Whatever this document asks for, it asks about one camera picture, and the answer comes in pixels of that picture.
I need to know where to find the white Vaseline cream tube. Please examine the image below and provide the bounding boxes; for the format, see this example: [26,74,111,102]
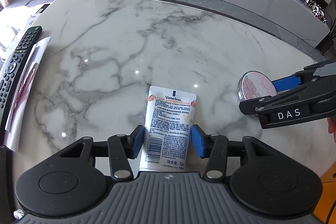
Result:
[139,86,197,172]

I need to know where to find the round pink compact tin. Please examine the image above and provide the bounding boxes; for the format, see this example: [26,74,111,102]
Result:
[238,71,277,102]

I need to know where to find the cow pattern box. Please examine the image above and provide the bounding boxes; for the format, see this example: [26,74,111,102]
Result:
[311,2,327,24]

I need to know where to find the orange storage box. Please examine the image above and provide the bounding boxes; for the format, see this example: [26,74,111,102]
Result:
[313,162,336,224]

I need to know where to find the white paper sheets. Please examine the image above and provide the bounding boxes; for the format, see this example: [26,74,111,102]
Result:
[4,37,51,151]

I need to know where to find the black remote control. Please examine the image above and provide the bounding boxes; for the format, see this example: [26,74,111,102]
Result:
[1,26,43,131]

